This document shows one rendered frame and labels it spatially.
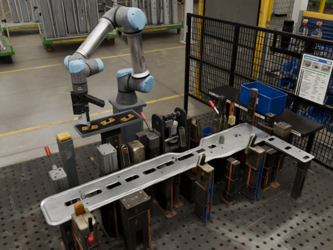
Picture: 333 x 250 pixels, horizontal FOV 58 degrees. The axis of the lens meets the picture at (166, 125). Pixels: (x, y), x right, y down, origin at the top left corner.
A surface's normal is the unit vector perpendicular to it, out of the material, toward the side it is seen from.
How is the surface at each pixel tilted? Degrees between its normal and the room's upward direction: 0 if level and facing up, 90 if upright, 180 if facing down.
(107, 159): 90
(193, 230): 0
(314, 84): 90
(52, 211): 0
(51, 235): 0
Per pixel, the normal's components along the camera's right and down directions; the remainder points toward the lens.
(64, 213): 0.00, -0.88
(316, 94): -0.83, 0.26
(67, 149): 0.56, 0.39
